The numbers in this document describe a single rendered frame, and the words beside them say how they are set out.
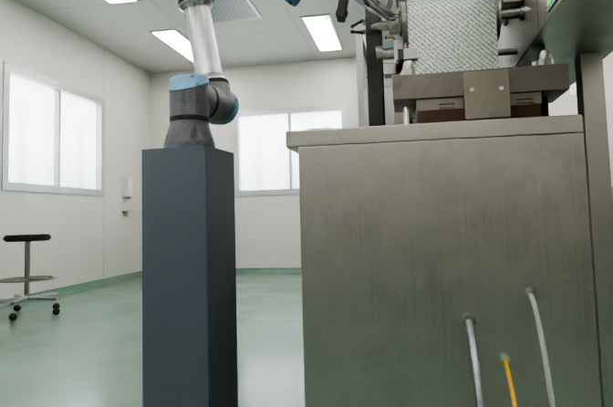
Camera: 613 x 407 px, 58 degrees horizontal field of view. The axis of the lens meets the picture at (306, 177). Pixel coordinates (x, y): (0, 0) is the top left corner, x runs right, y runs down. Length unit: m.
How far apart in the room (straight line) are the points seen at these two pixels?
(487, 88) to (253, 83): 6.38
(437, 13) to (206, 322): 1.05
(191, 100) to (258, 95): 5.92
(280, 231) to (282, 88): 1.91
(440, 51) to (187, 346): 1.06
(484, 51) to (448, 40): 0.10
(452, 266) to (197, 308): 0.69
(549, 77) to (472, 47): 0.28
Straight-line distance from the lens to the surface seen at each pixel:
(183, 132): 1.61
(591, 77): 1.77
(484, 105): 1.34
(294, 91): 7.43
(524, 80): 1.38
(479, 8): 1.63
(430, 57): 1.58
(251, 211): 7.38
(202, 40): 1.84
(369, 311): 1.28
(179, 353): 1.60
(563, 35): 1.59
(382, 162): 1.27
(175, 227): 1.56
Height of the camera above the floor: 0.69
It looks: 4 degrees up
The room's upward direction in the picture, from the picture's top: 2 degrees counter-clockwise
